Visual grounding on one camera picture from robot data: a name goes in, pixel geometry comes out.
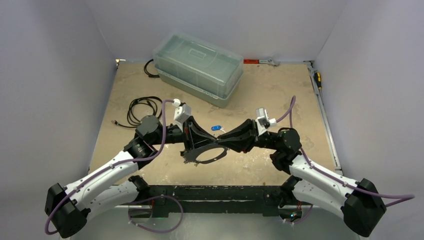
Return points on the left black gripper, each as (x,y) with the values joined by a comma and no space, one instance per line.
(202,137)

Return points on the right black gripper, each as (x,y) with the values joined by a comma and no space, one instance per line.
(252,132)

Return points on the oval metal keyring plate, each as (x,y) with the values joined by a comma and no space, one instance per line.
(221,155)

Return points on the blue tagged key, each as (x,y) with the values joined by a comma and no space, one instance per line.
(218,128)

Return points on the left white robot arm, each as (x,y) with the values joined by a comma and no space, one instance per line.
(70,207)

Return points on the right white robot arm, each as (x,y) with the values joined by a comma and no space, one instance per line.
(357,203)

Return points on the translucent green storage box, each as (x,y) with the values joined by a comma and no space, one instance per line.
(198,67)

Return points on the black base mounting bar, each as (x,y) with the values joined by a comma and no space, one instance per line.
(267,200)

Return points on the yellow black screwdriver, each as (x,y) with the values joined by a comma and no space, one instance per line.
(318,80)

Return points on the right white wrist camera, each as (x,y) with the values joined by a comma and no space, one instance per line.
(263,122)

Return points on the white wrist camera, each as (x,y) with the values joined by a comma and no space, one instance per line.
(263,122)
(182,111)

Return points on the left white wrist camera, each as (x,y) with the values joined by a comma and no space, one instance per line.
(182,111)

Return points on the red handled wrench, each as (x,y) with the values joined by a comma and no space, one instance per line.
(269,61)

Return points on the aluminium rail right side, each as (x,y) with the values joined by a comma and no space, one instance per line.
(319,97)

